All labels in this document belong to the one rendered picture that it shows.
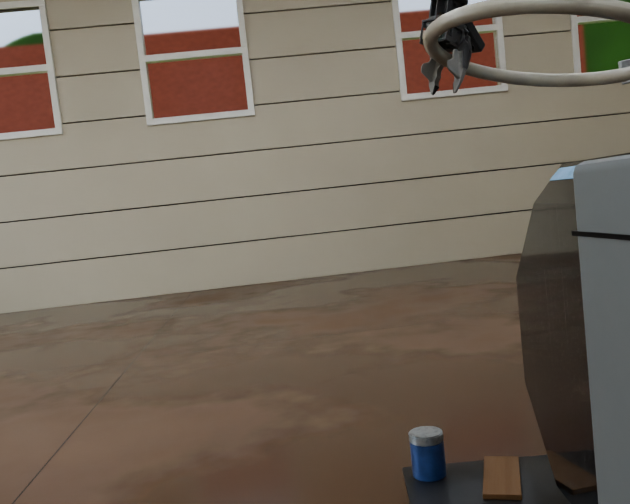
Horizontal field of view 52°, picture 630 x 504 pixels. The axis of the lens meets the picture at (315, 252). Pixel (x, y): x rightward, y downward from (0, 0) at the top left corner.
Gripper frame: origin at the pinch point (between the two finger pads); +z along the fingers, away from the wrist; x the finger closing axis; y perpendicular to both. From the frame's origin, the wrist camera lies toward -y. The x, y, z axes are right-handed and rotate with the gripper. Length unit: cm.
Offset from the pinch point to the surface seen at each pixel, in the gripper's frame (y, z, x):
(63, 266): -176, 105, -618
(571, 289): -13, 41, 29
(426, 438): -35, 90, -17
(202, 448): -19, 118, -101
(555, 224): -15.2, 27.4, 22.3
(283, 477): -19, 113, -57
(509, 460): -58, 95, -3
